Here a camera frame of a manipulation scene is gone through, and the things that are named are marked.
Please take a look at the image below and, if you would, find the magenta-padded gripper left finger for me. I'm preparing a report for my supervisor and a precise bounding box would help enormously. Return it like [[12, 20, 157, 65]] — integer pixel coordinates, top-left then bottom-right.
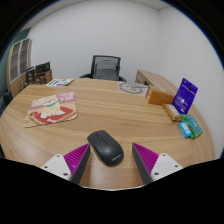
[[40, 142, 92, 185]]

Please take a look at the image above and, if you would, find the cartoon print mouse pad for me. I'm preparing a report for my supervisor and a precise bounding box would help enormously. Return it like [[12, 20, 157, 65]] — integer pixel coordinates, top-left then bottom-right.
[[23, 91, 79, 129]]

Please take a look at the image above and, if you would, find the brown cardboard box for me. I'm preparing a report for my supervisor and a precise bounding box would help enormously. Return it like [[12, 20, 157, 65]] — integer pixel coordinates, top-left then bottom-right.
[[34, 69, 54, 85]]

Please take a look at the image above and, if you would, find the purple card package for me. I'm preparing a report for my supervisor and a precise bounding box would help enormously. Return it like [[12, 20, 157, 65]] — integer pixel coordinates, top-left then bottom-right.
[[171, 77, 199, 115]]

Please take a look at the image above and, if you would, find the black computer mouse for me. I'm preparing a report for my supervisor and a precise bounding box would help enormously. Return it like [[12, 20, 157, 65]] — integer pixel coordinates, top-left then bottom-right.
[[86, 129, 125, 167]]

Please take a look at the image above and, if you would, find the small yellow-brown box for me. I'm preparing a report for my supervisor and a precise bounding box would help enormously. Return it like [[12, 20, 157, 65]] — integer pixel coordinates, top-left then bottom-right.
[[162, 103, 183, 122]]

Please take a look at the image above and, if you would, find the white sticker sheet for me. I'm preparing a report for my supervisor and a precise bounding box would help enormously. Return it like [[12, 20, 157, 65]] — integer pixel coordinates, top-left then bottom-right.
[[45, 78, 75, 88]]

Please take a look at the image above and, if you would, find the green flat box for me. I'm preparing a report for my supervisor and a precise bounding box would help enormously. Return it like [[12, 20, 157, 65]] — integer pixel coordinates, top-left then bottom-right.
[[180, 114, 203, 140]]

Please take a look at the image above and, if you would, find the black electronic device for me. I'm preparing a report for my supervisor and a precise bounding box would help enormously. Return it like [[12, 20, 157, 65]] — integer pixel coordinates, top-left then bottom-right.
[[35, 61, 51, 74]]

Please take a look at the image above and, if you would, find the grey circle print sheet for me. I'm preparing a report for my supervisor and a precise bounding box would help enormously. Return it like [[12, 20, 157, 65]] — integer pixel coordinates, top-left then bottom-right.
[[118, 81, 149, 98]]

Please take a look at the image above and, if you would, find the grey backpack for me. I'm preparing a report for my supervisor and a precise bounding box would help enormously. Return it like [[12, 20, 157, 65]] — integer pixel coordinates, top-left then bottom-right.
[[93, 59, 118, 82]]

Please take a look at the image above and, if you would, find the orange-brown box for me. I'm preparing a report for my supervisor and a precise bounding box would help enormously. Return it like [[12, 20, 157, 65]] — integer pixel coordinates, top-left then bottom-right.
[[145, 85, 176, 107]]

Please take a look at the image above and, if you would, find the small blue box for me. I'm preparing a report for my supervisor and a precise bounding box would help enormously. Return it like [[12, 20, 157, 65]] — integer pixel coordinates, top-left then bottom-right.
[[177, 121, 193, 139]]

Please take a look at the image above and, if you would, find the wooden shelf cabinet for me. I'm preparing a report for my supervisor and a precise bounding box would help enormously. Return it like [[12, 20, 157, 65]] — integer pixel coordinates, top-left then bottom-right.
[[5, 37, 34, 98]]

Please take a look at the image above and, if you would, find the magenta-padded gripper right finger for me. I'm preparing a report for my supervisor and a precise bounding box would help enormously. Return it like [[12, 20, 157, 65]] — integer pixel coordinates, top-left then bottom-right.
[[131, 142, 184, 185]]

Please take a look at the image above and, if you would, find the black mesh office chair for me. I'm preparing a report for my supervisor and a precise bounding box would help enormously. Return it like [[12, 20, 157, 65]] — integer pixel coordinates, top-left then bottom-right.
[[79, 54, 128, 83]]

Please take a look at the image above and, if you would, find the black sofa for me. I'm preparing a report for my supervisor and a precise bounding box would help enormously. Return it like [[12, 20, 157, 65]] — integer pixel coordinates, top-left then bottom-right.
[[0, 91, 14, 114]]

